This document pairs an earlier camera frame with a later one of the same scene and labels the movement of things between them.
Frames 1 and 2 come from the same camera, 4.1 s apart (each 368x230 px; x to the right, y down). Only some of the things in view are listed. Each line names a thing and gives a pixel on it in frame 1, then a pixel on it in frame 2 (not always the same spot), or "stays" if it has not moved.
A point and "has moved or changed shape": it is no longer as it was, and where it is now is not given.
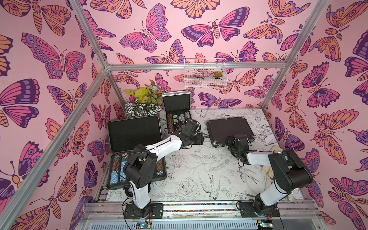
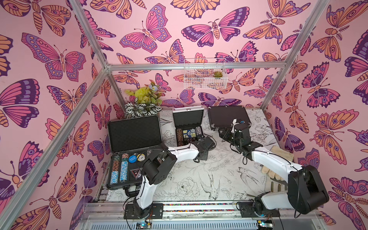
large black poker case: (123, 136) stays
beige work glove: (267, 170) stays
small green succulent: (217, 74) stays
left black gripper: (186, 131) → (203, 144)
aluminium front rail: (298, 215) stays
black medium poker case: (219, 130) has moved or changed shape
